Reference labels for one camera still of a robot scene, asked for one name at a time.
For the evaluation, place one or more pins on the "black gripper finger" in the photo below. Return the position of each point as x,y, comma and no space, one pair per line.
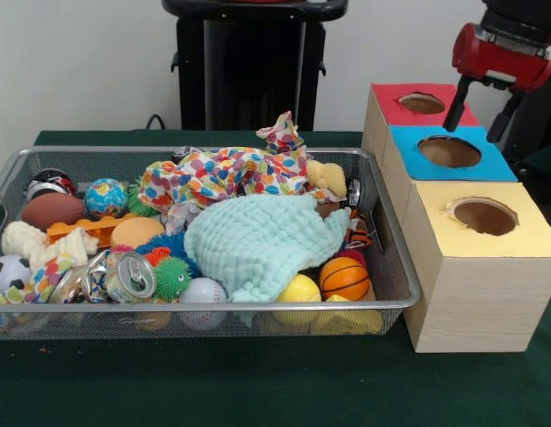
504,118
457,104

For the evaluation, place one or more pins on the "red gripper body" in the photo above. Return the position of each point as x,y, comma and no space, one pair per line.
502,62

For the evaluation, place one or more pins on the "colourful polka dot cloth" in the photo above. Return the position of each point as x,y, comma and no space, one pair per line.
226,173

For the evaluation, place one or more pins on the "mint green cloth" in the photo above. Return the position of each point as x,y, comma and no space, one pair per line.
257,240

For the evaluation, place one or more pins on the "wooden box with three holes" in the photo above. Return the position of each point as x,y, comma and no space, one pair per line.
480,302

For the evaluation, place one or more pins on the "silver mesh bin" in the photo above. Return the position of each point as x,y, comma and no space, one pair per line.
101,322

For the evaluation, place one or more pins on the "black chair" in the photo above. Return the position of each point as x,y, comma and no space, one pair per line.
540,124

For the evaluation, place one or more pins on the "dark green tablecloth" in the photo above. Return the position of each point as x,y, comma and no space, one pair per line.
257,382
542,161

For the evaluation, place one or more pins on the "orange basketball toy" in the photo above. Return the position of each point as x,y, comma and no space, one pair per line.
344,278

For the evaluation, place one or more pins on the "peach foam disc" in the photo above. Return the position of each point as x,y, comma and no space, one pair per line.
137,233

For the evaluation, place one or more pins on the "globe print ball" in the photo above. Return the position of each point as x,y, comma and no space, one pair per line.
106,198

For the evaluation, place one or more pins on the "crushed silver can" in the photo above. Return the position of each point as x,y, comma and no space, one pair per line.
128,276

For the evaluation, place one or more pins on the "orange toy brick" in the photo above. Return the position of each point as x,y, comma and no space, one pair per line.
92,228

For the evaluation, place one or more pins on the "brown football toy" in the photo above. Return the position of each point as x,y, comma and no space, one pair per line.
52,211

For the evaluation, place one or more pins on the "small soccer ball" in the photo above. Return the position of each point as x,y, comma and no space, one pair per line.
10,273

